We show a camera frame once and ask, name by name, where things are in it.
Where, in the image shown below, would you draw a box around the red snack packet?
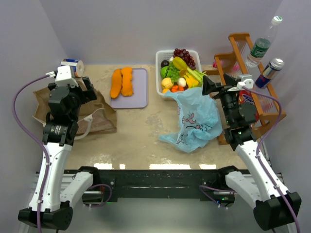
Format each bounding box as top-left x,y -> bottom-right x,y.
239,90 -> 259,128

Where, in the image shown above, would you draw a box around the brown paper grocery bag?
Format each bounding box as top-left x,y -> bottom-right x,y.
34,79 -> 117,146

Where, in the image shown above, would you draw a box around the blue plastic bag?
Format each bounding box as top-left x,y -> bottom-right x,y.
159,87 -> 223,153

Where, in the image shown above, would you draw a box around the clear water bottle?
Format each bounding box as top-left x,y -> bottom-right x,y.
245,16 -> 283,68

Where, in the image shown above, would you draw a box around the red bull can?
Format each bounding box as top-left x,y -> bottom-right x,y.
255,58 -> 284,89

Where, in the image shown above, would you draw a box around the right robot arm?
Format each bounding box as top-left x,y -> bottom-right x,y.
202,75 -> 301,233

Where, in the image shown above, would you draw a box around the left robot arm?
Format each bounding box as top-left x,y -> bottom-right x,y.
18,77 -> 100,232

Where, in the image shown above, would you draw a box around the green celery stalks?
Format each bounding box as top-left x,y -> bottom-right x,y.
187,67 -> 205,83

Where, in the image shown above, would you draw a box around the toilet paper roll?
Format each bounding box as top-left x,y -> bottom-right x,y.
61,59 -> 84,78

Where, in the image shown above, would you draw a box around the yellow bell pepper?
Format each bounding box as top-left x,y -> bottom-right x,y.
183,74 -> 200,88

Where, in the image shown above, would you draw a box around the orange sweet potato left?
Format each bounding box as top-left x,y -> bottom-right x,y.
110,69 -> 122,99

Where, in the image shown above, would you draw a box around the orange sweet potato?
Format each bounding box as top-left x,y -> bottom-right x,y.
110,69 -> 122,99
121,67 -> 134,97

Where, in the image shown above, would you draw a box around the white mushroom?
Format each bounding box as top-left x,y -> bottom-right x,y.
177,77 -> 187,87

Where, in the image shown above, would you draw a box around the small orange pumpkin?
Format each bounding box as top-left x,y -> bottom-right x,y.
171,85 -> 184,93

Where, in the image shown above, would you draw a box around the orange sweet potato right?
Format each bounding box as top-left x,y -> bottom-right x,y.
121,67 -> 134,97

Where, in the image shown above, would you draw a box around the green grape bunch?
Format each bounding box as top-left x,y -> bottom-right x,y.
167,62 -> 180,83

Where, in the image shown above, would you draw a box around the wooden rack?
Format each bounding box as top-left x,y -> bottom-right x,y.
204,33 -> 279,139

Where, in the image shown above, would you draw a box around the purple grape bunch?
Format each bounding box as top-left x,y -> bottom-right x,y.
173,48 -> 196,70

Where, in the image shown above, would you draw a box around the yellow lemon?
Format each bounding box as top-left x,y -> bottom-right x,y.
161,77 -> 174,89

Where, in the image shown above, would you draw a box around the small orange fruit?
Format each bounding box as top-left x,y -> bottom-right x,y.
162,88 -> 170,94

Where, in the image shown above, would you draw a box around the lavender cutting board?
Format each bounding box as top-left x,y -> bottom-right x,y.
110,68 -> 148,109

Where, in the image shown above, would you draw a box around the dark mangosteen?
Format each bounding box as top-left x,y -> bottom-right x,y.
160,60 -> 170,68

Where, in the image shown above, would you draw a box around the white plastic basket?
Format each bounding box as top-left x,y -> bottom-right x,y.
155,50 -> 202,100

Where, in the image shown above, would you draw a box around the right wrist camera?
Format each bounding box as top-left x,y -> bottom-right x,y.
228,74 -> 254,91

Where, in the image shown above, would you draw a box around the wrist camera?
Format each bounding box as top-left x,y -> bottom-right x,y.
55,66 -> 77,86
228,74 -> 254,91

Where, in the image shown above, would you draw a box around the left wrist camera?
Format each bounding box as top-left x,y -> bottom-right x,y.
55,66 -> 77,86

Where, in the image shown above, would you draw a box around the black base frame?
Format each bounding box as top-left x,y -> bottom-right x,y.
82,166 -> 238,206

